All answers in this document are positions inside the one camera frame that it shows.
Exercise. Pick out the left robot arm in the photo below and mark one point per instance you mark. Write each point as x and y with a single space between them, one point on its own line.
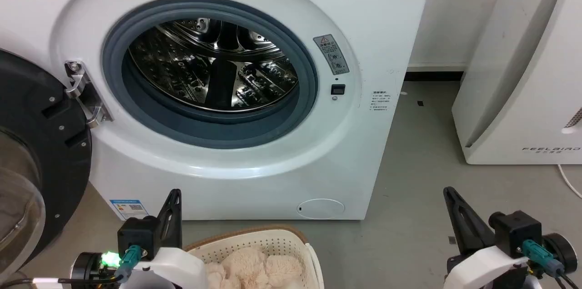
86 268

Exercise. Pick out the blue energy label sticker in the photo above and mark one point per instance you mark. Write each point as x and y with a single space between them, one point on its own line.
129 209

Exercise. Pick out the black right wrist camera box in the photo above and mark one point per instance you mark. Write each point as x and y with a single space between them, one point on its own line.
516 232

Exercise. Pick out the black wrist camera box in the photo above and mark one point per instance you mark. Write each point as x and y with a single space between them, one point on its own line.
136 234
516 232

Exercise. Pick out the white front-load washing machine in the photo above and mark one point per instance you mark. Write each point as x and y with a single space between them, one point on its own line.
363 166

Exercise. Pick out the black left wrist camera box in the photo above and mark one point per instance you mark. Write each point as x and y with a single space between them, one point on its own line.
136 234

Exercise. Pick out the grey rubber door gasket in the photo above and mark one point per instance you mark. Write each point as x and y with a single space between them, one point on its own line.
182 131

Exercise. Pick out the stainless steel washing machine drum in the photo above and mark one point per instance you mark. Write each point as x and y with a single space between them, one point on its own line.
182 71

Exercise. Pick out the metal door hinge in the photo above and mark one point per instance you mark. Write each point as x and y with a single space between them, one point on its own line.
84 93

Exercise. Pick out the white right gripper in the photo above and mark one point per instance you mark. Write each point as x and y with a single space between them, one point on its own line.
486 266

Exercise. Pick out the white perforated laundry basket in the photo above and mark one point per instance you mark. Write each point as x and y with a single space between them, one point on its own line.
273 240

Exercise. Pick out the white Feelbird air purifier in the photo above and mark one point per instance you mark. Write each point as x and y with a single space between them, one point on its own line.
523 98

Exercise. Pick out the grey warning sticker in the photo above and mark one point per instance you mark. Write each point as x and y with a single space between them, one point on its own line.
332 55

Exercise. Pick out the small printed text label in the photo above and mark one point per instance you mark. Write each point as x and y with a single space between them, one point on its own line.
380 100

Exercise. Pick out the oval filter access cover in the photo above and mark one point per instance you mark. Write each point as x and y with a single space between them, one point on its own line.
320 208

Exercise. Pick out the black round washer door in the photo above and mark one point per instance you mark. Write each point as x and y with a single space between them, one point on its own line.
50 143

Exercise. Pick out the cream fluffy plush toy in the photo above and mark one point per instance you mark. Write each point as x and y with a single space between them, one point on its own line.
254 268

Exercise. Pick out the black door latch socket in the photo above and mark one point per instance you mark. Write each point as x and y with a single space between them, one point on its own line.
338 89

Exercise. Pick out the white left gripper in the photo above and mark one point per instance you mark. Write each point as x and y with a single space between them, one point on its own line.
182 268

